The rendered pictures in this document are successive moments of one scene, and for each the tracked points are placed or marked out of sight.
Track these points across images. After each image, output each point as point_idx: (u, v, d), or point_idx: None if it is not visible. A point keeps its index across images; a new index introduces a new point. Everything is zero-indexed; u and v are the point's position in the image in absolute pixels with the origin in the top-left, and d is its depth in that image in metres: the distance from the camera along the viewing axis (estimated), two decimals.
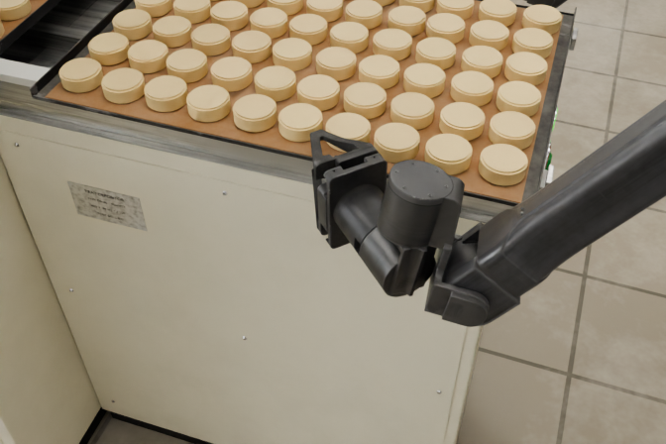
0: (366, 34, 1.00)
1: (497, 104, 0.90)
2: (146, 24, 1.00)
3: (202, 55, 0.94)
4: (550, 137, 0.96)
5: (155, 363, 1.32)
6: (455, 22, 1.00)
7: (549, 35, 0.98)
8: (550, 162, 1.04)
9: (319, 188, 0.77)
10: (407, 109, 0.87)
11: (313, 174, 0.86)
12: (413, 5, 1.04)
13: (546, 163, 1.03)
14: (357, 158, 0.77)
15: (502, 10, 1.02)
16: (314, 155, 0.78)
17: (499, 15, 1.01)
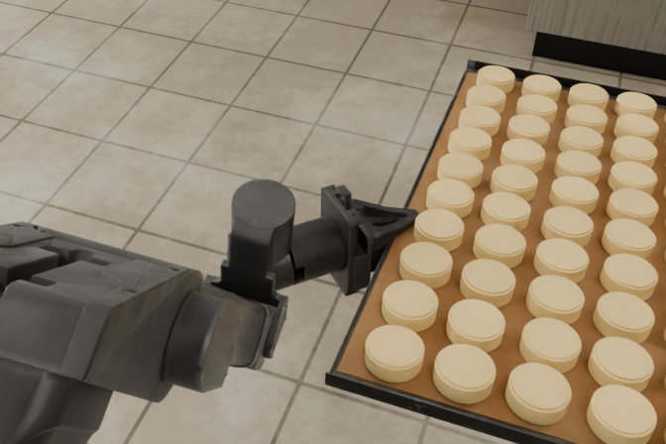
0: (645, 256, 0.76)
1: (527, 373, 0.64)
2: (584, 101, 0.98)
3: (538, 132, 0.91)
4: None
5: None
6: None
7: None
8: None
9: (340, 185, 0.78)
10: (477, 270, 0.72)
11: (405, 215, 0.81)
12: None
13: None
14: None
15: None
16: (366, 201, 0.80)
17: None
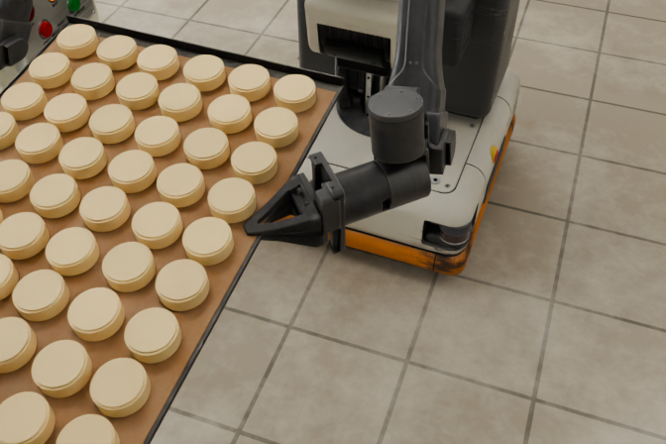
0: (52, 179, 0.84)
1: (204, 89, 0.93)
2: None
3: (57, 343, 0.70)
4: None
5: None
6: (67, 99, 0.91)
7: (115, 36, 0.98)
8: (75, 3, 1.52)
9: (324, 203, 0.76)
10: (213, 146, 0.85)
11: None
12: (12, 133, 0.88)
13: (69, 2, 1.51)
14: (311, 187, 0.80)
15: (57, 61, 0.95)
16: (297, 222, 0.78)
17: (65, 66, 0.95)
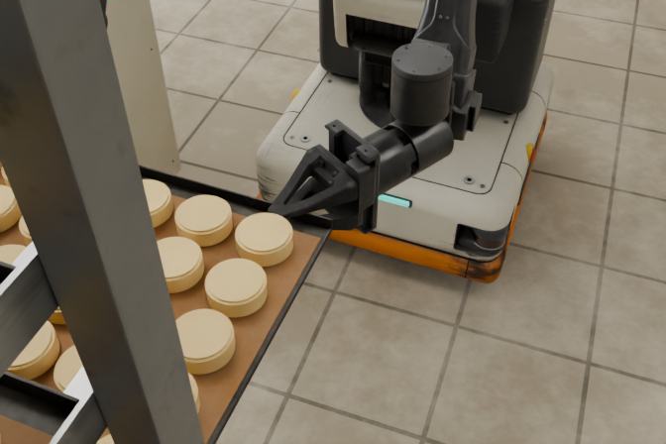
0: None
1: None
2: None
3: None
4: None
5: None
6: None
7: None
8: None
9: None
10: None
11: (275, 206, 0.69)
12: None
13: None
14: None
15: None
16: (300, 200, 0.74)
17: None
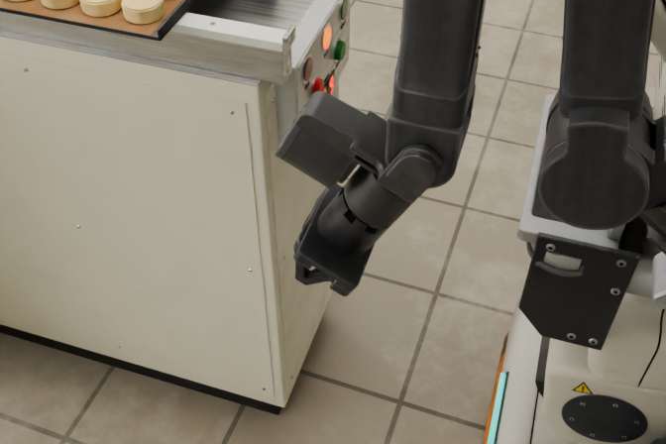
0: None
1: None
2: None
3: None
4: (327, 19, 1.05)
5: (11, 262, 1.40)
6: None
7: None
8: (342, 50, 1.12)
9: (320, 195, 0.78)
10: None
11: (297, 271, 0.80)
12: None
13: (337, 50, 1.11)
14: None
15: None
16: None
17: None
